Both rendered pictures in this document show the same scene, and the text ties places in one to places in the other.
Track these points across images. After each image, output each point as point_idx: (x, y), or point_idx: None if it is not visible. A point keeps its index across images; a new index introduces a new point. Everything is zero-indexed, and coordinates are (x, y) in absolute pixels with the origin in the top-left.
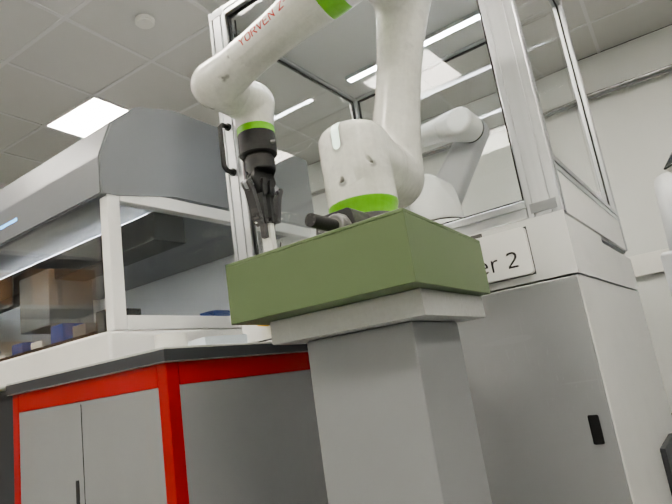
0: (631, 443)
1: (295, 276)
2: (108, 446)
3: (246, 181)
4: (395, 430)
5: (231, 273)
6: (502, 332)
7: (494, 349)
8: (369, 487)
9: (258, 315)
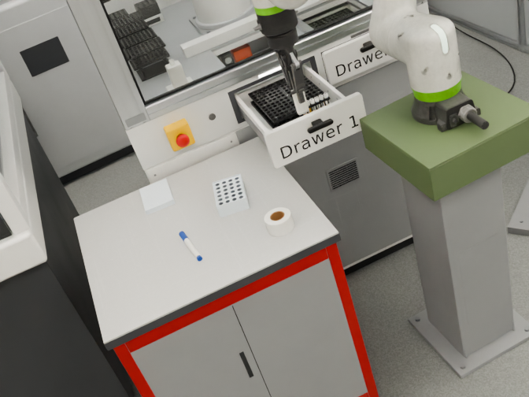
0: None
1: (479, 161)
2: (276, 315)
3: (300, 64)
4: (486, 206)
5: (434, 172)
6: (386, 93)
7: (380, 105)
8: (471, 237)
9: (454, 190)
